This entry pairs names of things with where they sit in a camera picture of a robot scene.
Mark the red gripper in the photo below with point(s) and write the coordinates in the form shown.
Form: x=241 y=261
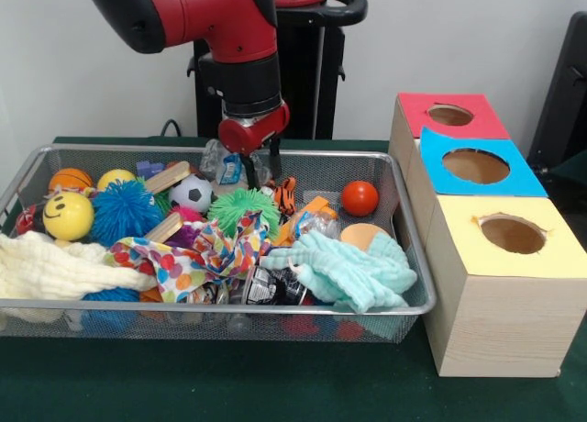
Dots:
x=254 y=130

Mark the orange striped tiger plush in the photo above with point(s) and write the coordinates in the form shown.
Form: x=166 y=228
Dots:
x=286 y=197

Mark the crushed clear plastic bottle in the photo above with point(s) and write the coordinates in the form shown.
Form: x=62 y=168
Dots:
x=220 y=163

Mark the mint green cloth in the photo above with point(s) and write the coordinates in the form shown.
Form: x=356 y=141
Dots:
x=348 y=271

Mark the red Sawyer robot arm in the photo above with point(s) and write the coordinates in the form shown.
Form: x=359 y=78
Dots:
x=229 y=37

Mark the shallow clear mesh bin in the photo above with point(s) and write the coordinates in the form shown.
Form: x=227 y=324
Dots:
x=404 y=257

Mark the wooden box with three holes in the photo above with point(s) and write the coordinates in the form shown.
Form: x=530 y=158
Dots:
x=495 y=312

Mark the green furry monster toy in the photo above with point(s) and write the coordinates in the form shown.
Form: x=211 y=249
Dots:
x=243 y=209

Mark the orange flat plastic toy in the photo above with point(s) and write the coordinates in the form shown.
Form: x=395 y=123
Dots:
x=316 y=209

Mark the red ball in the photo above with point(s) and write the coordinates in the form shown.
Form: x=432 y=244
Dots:
x=359 y=199

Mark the toy hamburger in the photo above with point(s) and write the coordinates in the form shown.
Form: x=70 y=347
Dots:
x=359 y=235

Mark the colourful polka dot cloth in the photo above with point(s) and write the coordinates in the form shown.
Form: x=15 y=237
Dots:
x=183 y=261

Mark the blue spiky ball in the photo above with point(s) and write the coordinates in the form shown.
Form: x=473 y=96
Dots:
x=112 y=295
x=127 y=211

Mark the orange toy basketball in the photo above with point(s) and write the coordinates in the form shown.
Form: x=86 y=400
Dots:
x=71 y=179

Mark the large yellow ball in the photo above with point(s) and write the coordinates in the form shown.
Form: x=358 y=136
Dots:
x=69 y=216

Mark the dark green table cloth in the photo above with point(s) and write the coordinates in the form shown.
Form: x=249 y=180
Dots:
x=229 y=385

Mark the cream yellow cloth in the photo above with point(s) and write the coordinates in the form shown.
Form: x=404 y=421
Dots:
x=50 y=266

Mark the black stand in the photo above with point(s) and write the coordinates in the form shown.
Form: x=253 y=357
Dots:
x=564 y=101

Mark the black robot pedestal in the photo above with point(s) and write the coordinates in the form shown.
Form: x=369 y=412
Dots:
x=321 y=73

